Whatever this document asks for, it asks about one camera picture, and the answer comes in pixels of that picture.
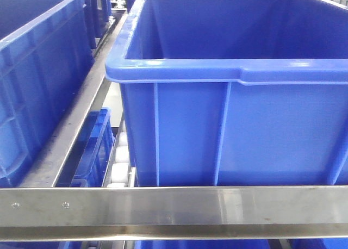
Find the left shelf blue bin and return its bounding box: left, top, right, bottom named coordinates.
left=1, top=0, right=94, bottom=188

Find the white roller track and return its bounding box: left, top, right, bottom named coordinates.
left=102, top=116, right=136, bottom=189

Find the shelf blue bin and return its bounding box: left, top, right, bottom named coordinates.
left=105, top=0, right=347, bottom=186
left=1, top=0, right=94, bottom=188

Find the lower left blue bin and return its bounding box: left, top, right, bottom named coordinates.
left=56, top=108, right=114, bottom=188

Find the right shelf blue bin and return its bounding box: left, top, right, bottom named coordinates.
left=105, top=0, right=347, bottom=186

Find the left shelf steel rail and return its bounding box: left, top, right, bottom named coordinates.
left=1, top=186, right=347, bottom=241

